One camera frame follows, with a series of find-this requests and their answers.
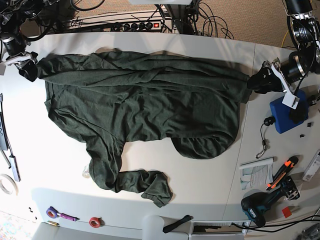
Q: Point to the black power strip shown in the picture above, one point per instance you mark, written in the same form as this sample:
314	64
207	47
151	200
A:
137	27

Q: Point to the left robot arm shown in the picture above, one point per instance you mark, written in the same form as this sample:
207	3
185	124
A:
304	30

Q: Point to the white tape roll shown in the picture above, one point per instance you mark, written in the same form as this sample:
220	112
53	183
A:
8	185

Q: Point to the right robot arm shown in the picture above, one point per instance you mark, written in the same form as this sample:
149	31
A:
13	13

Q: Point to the red square card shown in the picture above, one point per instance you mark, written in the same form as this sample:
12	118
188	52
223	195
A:
286	212

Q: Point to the dark green t-shirt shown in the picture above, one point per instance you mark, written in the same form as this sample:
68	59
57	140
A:
108	99

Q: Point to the purple tape roll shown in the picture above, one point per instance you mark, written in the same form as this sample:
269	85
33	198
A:
52	212

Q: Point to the purple marker pen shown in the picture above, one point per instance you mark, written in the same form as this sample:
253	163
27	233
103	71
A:
68	217

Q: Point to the orange black utility knife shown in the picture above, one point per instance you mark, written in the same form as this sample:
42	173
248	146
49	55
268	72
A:
282	172

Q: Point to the red tape roll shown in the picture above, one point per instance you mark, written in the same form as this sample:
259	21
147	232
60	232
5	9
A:
95	222

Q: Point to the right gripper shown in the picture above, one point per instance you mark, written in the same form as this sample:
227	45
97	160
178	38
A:
24	61

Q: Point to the grey usb hub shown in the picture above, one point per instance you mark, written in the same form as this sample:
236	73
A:
14	168

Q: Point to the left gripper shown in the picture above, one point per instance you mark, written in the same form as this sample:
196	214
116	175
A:
277	76

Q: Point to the white rectangular device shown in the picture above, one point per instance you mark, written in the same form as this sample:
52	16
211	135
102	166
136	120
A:
312	168

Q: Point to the gold green small cylinder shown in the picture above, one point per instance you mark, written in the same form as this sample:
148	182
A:
53	223

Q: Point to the black cordless drill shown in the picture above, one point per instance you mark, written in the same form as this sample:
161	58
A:
255	205

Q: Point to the paper instruction booklet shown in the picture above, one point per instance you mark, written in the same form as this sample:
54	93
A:
256	173

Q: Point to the blue box with black knob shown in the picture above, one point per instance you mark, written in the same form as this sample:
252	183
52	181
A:
287	118

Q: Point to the dark remote control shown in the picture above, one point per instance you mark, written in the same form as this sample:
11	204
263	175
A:
3	136

